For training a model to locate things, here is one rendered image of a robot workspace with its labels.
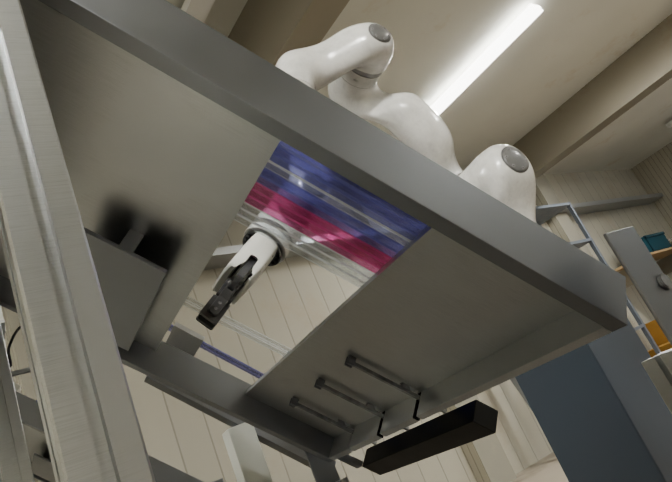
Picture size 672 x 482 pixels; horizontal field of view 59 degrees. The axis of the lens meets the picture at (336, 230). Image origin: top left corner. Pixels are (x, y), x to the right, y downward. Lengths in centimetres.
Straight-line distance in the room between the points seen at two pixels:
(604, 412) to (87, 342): 99
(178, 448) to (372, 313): 339
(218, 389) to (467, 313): 55
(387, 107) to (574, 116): 543
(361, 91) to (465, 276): 78
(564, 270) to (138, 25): 45
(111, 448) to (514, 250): 40
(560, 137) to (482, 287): 610
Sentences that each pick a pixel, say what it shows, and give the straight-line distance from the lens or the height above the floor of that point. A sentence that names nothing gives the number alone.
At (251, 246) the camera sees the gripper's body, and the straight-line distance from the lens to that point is 98.
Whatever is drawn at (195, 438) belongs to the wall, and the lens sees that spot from 416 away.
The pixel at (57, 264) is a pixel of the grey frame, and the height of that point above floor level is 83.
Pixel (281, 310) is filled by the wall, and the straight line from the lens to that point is 477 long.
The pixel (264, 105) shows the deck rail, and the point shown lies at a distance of 54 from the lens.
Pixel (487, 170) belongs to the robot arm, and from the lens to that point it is 126.
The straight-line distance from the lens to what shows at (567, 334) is 71.
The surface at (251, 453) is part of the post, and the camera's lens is 143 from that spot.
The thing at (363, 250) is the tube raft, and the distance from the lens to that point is 70.
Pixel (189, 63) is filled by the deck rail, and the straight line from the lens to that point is 54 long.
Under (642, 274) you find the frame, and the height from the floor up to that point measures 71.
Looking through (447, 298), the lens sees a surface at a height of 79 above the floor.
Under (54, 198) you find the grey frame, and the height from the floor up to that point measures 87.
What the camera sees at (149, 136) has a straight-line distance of 68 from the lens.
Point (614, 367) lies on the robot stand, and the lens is 121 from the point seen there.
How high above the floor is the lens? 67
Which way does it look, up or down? 20 degrees up
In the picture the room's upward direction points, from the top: 24 degrees counter-clockwise
